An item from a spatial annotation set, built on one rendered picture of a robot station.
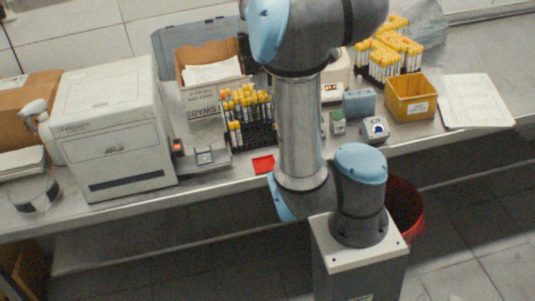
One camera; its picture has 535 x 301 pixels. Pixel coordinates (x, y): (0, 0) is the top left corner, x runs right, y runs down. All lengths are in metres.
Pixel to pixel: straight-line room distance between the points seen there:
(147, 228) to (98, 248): 0.23
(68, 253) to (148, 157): 0.99
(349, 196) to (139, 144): 0.58
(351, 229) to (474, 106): 0.72
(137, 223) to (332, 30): 1.62
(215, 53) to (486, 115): 0.99
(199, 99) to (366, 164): 0.73
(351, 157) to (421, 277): 1.27
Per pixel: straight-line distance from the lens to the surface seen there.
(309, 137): 0.84
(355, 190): 0.98
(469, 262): 2.28
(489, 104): 1.64
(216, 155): 1.36
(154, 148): 1.26
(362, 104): 1.47
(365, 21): 0.72
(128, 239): 2.10
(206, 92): 1.52
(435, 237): 2.33
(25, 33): 1.84
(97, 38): 1.81
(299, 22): 0.68
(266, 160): 1.37
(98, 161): 1.30
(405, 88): 1.59
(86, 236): 2.21
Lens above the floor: 1.80
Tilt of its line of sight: 41 degrees down
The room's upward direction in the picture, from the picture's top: 7 degrees counter-clockwise
